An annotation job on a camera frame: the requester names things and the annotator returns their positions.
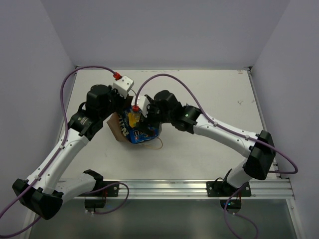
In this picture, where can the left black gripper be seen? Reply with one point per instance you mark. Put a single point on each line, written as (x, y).
(120, 100)

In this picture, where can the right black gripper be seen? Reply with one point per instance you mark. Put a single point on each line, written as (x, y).
(143, 122)

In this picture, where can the blue M&M's packet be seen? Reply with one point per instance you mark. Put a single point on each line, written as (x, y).
(136, 137)

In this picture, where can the yellow M&M's packet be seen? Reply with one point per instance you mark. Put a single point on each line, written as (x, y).
(134, 119)

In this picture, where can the brown paper bag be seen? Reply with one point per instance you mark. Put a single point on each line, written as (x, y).
(113, 124)

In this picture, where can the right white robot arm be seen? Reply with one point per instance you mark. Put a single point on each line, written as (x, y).
(256, 148)

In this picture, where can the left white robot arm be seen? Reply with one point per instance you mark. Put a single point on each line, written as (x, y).
(42, 192)

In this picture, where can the blue Kettle chips bag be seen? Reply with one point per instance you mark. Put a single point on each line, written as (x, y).
(123, 121)

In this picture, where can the left black controller box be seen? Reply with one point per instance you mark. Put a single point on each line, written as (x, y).
(94, 204)

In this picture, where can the black controller box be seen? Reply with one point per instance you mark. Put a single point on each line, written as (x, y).
(231, 205)
(94, 204)

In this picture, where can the right black controller box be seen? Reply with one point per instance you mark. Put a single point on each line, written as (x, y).
(231, 205)

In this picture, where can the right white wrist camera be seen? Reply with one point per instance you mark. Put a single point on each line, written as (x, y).
(140, 104)

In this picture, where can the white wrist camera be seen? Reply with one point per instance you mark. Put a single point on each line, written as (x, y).
(140, 104)
(123, 86)

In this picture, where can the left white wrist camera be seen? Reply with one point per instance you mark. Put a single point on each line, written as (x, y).
(123, 86)

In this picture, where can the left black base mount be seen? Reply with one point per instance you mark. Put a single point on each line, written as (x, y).
(111, 191)

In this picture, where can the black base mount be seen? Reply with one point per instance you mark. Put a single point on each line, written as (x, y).
(218, 188)
(111, 191)

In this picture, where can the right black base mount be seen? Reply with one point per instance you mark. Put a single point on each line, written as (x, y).
(218, 188)

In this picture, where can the aluminium front rail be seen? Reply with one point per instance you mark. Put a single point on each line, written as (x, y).
(202, 189)

